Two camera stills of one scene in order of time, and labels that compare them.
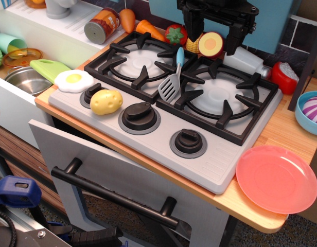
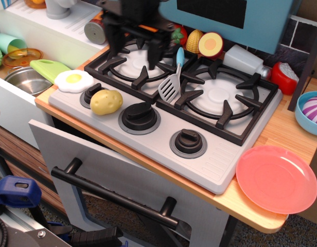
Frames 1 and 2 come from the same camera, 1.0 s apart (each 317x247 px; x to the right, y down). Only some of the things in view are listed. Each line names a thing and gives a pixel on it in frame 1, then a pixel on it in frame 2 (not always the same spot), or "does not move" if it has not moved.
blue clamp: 15,192 does not move
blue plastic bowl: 303,122 does not move
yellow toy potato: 105,101 does not move
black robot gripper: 233,12 -> 143,15
